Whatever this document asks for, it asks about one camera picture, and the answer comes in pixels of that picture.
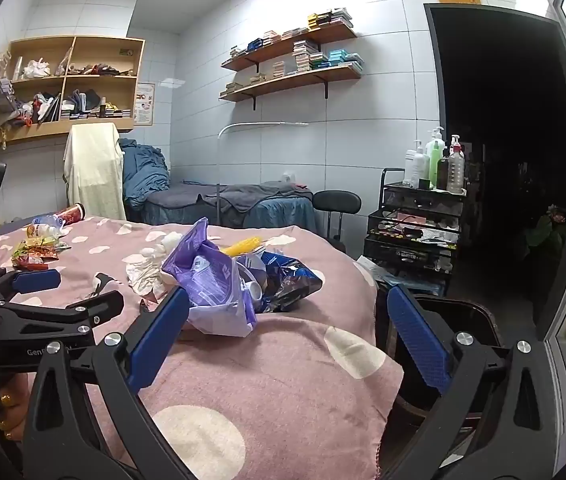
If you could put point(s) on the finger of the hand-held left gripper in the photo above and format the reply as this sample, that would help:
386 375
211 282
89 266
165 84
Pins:
63 312
35 281

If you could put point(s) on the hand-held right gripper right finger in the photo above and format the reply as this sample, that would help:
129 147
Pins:
419 340

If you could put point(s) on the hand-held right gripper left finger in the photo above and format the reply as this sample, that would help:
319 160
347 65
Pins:
159 340

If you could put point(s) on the dark brown trash bin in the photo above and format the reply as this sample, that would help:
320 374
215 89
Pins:
468 315

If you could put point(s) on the purple plastic bag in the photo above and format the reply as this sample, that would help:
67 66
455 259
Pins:
210 280

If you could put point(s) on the red snack wrapper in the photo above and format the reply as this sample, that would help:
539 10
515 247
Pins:
33 262

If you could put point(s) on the green yellow snack wrapper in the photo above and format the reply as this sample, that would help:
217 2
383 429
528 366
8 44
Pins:
38 247

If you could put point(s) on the clear plastic bottle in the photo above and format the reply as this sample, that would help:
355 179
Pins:
48 222

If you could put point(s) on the crumpled paper wrapper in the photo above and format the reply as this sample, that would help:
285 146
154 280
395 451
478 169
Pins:
144 276

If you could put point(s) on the red drink cup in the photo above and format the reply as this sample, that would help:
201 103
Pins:
70 214

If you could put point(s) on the crumpled white tissue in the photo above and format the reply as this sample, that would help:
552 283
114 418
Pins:
160 251

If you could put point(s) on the white flat box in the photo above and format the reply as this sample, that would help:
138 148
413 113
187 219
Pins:
365 263

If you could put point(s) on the black mesh cart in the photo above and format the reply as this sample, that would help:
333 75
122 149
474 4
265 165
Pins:
413 230

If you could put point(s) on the pink dotted blanket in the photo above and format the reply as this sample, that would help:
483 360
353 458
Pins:
273 360

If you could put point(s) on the cream towel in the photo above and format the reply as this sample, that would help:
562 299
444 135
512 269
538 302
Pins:
93 170

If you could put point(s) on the yellow packet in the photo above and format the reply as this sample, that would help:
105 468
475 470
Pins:
240 247

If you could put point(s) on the dark blue snack packet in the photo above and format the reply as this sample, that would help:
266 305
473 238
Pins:
290 280

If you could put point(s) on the white plastic bag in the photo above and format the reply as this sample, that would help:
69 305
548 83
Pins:
35 67

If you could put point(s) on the blue bedding pile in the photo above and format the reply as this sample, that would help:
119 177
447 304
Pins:
144 170

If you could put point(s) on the black stool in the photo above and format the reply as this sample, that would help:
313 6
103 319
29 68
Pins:
337 202

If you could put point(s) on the potted green plant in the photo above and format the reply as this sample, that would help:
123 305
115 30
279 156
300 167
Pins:
545 230

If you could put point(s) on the brown bottle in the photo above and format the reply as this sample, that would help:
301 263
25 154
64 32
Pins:
443 172

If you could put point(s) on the clear red-capped pump bottle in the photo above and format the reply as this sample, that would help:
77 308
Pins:
456 172

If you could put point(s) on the white pump bottle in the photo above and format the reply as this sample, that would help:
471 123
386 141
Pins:
417 165

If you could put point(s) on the blue massage bed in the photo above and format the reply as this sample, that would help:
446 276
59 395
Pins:
283 212

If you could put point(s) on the green pump bottle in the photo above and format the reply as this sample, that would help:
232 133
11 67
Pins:
435 157

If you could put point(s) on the wooden cubby shelf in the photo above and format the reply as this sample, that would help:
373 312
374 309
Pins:
130 67

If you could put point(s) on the white curved rod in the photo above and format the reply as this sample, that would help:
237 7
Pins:
263 123

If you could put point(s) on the row of small boxes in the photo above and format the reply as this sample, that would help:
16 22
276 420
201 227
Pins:
330 17

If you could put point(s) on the wall poster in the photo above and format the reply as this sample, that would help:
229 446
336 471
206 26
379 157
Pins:
144 104

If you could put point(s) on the wall shelves with boxes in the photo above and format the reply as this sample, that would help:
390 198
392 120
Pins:
313 57

